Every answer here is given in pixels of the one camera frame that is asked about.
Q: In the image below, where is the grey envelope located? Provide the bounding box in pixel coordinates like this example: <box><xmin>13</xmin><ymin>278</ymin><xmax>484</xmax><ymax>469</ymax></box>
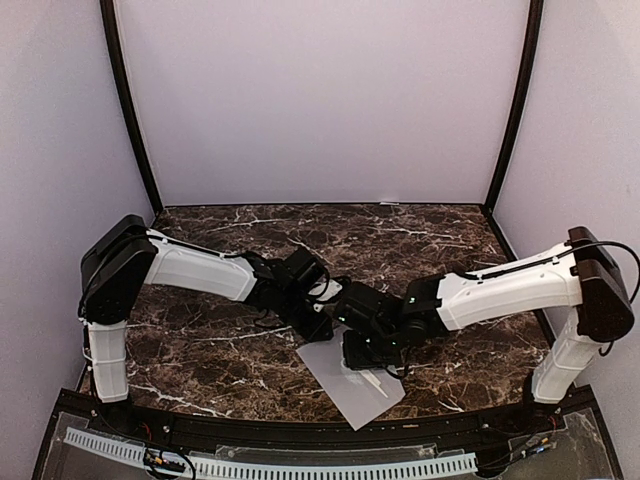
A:
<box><xmin>296</xmin><ymin>326</ymin><xmax>406</xmax><ymax>431</ymax></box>

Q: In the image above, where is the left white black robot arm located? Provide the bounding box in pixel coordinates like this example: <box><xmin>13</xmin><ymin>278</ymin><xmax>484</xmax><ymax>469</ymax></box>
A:
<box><xmin>77</xmin><ymin>215</ymin><xmax>343</xmax><ymax>436</ymax></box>

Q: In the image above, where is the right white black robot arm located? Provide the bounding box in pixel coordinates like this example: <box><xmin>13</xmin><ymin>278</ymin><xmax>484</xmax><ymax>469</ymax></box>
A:
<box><xmin>334</xmin><ymin>226</ymin><xmax>635</xmax><ymax>434</ymax></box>

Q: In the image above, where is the small circuit board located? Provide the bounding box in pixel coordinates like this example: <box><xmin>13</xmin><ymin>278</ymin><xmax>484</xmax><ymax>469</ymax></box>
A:
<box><xmin>142</xmin><ymin>449</ymin><xmax>186</xmax><ymax>475</ymax></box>

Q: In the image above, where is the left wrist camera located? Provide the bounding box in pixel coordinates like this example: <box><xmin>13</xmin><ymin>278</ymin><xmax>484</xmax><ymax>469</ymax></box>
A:
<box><xmin>309</xmin><ymin>276</ymin><xmax>351</xmax><ymax>312</ymax></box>

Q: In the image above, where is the white slotted cable duct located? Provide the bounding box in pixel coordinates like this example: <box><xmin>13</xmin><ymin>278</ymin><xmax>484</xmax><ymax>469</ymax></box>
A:
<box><xmin>64</xmin><ymin>427</ymin><xmax>477</xmax><ymax>479</ymax></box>

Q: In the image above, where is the black front rail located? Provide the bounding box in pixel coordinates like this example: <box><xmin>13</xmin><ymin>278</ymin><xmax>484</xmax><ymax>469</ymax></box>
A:
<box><xmin>54</xmin><ymin>387</ymin><xmax>596</xmax><ymax>451</ymax></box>

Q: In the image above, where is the left black frame post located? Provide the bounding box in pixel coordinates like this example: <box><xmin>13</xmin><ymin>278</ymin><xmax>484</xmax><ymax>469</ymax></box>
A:
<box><xmin>99</xmin><ymin>0</ymin><xmax>164</xmax><ymax>215</ymax></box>

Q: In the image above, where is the black frame post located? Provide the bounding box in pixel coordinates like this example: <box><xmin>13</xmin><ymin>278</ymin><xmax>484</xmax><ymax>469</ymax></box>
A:
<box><xmin>99</xmin><ymin>0</ymin><xmax>164</xmax><ymax>215</ymax></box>
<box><xmin>483</xmin><ymin>0</ymin><xmax>544</xmax><ymax>215</ymax></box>

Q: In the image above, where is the right black frame post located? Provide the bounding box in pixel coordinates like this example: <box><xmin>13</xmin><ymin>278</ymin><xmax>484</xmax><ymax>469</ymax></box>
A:
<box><xmin>483</xmin><ymin>0</ymin><xmax>544</xmax><ymax>215</ymax></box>

